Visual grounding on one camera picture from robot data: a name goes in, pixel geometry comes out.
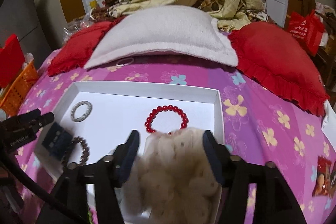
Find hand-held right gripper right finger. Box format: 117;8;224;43
202;130;307;224

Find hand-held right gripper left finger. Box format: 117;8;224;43
39;130;141;224

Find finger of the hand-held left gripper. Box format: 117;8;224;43
7;109;42;122
25;112;55;132

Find blue hair claw clip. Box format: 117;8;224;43
42;122;73;156

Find brown bead bracelet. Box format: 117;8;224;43
62;136;90;169

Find silver rhinestone bracelet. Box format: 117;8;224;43
71;101;93;123

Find cream dotted scrunchie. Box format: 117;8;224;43
129;127;223;224

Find white shallow box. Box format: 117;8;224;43
31;81;225;224

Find red bead bracelet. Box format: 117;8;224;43
144;105;190;136

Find orange plastic basket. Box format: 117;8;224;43
0;60;39;117

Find pink floral bedsheet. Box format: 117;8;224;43
13;27;336;224

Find red paper bag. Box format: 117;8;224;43
0;34;26;88

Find red ruffled pillow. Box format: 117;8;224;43
228;21;330;116
47;17;126;77

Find clear plastic bags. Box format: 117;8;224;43
62;13;92;41

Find grey refrigerator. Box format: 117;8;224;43
0;0;66;56

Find red snack packet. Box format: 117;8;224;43
312;155;336;197

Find white pillow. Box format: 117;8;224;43
84;5;239;71

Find red tote bag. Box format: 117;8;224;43
286;9;325;56

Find black cable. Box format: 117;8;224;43
0;148;88;224

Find white hair ring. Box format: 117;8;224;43
115;57;135;67

